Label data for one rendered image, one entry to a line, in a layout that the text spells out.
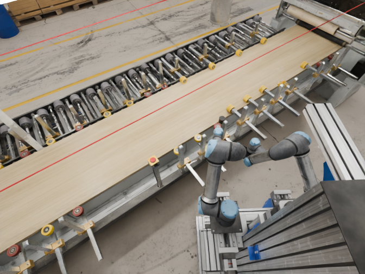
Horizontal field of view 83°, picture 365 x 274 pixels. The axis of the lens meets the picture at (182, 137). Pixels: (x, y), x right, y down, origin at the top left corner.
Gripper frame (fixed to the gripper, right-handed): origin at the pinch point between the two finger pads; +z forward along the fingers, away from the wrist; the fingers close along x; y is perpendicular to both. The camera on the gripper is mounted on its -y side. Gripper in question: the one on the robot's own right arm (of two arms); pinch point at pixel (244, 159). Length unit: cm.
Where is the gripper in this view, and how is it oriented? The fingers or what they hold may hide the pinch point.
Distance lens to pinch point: 211.7
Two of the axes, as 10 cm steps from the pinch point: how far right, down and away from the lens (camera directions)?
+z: 0.3, 5.6, 8.3
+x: 8.2, -4.8, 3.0
